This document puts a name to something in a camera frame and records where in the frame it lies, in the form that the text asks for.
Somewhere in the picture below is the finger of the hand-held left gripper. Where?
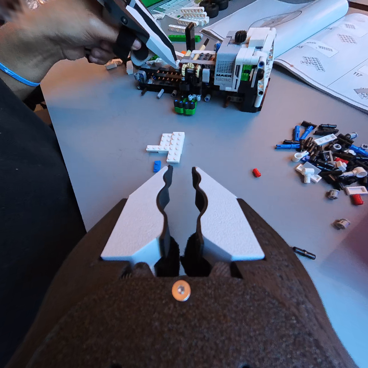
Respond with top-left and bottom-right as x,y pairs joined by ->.
130,0 -> 177,60
125,6 -> 178,68

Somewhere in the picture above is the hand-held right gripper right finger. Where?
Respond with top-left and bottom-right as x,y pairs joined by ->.
191,166 -> 265,268

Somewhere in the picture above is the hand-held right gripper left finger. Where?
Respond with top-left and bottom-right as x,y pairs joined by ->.
100,165 -> 174,277

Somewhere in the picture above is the lego truck model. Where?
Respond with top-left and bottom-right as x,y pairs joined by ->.
134,22 -> 277,113

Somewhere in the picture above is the white lego plate assembly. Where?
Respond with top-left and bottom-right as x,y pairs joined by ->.
146,132 -> 185,164

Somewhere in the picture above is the person's left forearm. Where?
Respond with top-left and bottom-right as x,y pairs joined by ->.
0,67 -> 44,100

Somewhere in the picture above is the green lego beam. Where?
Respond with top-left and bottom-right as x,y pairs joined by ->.
168,34 -> 202,43

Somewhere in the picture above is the green and black lego assembly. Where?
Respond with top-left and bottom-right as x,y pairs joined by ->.
173,95 -> 199,116

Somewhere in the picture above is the small black lego pin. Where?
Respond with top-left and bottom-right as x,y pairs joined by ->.
293,246 -> 316,260

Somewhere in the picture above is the pile of small lego pieces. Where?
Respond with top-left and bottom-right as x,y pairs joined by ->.
275,121 -> 368,196

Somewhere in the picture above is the person's left hand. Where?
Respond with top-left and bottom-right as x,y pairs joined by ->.
0,3 -> 143,84

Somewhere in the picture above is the sticker sheet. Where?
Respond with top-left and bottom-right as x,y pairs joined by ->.
151,0 -> 186,15

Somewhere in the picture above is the blue wristband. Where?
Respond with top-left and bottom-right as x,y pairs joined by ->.
0,62 -> 41,87

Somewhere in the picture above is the open instruction booklet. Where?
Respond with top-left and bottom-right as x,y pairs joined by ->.
201,0 -> 368,113

